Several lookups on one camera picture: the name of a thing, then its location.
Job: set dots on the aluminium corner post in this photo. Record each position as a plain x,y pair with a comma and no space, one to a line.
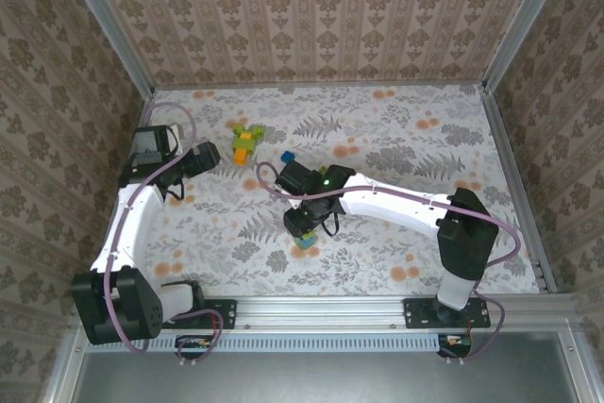
524,21
108,30

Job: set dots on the grey metal plate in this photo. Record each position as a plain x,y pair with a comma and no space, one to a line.
330,379

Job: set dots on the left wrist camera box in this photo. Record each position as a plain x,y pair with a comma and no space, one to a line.
151,143

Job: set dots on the orange two-by-two lego brick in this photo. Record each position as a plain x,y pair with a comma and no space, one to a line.
241,157
246,136

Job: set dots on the aluminium side rail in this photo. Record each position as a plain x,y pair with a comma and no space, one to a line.
149,97
502,139

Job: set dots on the thin aluminium wall rail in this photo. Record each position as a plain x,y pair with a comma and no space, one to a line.
321,87

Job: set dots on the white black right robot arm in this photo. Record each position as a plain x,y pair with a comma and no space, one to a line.
396,205

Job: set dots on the floral patterned table cover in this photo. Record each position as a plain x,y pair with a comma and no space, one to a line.
283,275

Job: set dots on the blue two-by-two lego brick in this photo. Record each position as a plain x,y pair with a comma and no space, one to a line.
287,156

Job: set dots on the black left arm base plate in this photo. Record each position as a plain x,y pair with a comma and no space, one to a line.
224,313

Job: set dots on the aluminium mounting rail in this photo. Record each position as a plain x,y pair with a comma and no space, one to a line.
321,311

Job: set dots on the aluminium frame bar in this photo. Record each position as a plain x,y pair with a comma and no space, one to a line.
580,374
59,384

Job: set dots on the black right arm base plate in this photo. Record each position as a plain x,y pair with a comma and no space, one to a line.
415,315

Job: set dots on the light blue two-by-four lego brick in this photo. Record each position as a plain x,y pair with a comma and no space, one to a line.
302,245

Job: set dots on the lime two-by-two lego brick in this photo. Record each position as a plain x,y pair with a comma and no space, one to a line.
258,131
323,171
238,129

